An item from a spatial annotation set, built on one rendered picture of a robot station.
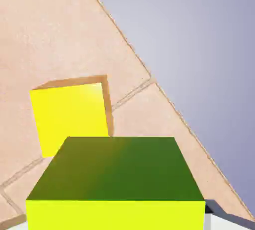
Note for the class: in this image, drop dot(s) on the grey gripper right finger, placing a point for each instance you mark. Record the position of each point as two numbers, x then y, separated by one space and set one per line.
215 220

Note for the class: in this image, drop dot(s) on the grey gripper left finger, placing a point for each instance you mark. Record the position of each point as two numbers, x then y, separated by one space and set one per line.
19 224

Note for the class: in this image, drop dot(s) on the small yellow-green cube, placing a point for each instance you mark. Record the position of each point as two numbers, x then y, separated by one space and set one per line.
115 184

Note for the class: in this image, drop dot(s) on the small yellow cube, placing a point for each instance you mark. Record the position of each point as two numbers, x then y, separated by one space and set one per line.
67 114

